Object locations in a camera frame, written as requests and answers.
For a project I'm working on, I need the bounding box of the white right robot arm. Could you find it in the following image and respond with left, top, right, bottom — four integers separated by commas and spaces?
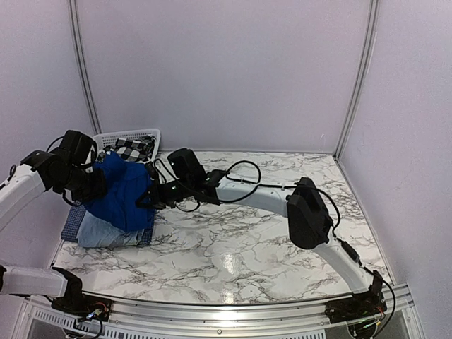
136, 169, 383, 316

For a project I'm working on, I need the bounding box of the folded blue checkered shirt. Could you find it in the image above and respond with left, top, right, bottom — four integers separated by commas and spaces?
61, 206, 155, 246

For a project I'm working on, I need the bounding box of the aluminium front frame rail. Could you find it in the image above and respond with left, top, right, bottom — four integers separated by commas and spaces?
12, 285, 425, 338

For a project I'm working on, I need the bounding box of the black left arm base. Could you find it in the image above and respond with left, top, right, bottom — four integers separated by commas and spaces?
52, 267, 112, 321

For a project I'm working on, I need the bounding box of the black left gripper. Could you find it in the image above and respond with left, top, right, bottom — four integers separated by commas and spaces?
56, 165, 106, 202

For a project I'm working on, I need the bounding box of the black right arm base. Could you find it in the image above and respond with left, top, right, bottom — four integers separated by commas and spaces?
324, 270, 387, 323

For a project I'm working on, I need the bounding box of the right aluminium wall post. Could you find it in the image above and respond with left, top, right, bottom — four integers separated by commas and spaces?
333, 0, 381, 162

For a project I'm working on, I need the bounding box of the blue pleated skirt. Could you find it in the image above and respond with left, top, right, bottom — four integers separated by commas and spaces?
83, 152, 155, 232

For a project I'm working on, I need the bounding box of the white plastic laundry basket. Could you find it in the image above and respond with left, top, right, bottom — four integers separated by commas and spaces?
93, 129, 161, 162

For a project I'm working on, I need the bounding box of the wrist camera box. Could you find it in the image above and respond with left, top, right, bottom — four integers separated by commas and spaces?
167, 148, 206, 185
54, 130, 97, 169

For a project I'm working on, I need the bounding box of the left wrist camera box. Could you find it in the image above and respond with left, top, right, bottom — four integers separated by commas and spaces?
54, 130, 97, 169

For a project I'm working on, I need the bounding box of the left aluminium wall post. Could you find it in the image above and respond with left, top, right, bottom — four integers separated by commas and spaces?
67, 0, 102, 134

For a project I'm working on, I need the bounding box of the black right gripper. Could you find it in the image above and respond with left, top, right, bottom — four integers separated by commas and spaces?
136, 177, 192, 210

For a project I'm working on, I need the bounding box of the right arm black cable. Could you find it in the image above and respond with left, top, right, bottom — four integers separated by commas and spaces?
153, 158, 396, 333

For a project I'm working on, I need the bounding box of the aluminium wall post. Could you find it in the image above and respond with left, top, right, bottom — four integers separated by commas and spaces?
333, 0, 381, 162
67, 0, 102, 134

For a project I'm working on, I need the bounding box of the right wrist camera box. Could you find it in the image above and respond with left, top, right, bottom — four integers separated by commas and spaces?
167, 148, 206, 185

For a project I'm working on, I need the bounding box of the folded light blue t-shirt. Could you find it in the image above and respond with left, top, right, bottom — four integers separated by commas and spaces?
77, 212, 143, 248

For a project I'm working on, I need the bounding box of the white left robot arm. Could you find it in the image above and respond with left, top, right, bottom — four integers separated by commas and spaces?
1, 150, 107, 314

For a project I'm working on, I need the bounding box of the black white checkered cloth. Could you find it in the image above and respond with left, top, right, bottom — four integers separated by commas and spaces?
97, 136, 156, 162

